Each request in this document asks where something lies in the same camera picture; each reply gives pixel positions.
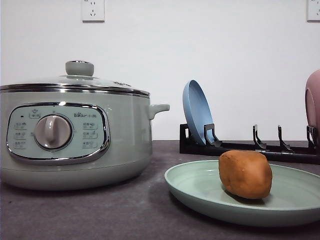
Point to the white wall socket right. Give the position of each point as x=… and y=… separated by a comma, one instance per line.
x=312, y=11

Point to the glass steamer lid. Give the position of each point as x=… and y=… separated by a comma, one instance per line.
x=79, y=77

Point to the white wall socket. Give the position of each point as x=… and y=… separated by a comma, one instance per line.
x=93, y=11
x=312, y=11

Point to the green plate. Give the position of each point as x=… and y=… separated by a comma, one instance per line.
x=294, y=198

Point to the brown potato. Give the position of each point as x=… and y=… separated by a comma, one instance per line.
x=245, y=173

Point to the blue plate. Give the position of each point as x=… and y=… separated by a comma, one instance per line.
x=197, y=110

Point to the pink plate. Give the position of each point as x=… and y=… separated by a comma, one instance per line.
x=312, y=103

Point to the white wall socket left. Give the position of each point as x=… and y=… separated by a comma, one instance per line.
x=93, y=11

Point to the black dish rack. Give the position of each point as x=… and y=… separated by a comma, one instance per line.
x=281, y=152

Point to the green electric steamer pot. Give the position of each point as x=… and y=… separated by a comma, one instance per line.
x=71, y=137

